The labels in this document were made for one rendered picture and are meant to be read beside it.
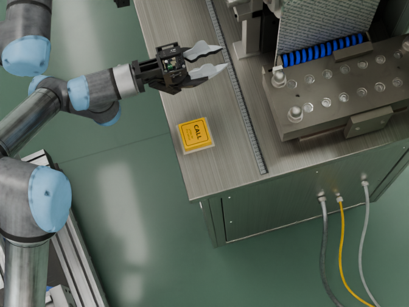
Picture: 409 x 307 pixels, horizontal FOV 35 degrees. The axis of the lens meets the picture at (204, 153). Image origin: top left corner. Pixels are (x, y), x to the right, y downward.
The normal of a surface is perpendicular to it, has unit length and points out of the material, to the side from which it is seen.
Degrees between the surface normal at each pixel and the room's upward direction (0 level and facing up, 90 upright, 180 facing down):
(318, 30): 90
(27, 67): 90
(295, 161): 0
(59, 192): 85
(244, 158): 0
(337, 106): 0
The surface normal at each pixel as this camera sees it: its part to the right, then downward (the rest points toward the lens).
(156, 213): -0.05, -0.30
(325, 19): 0.27, 0.91
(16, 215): -0.16, 0.44
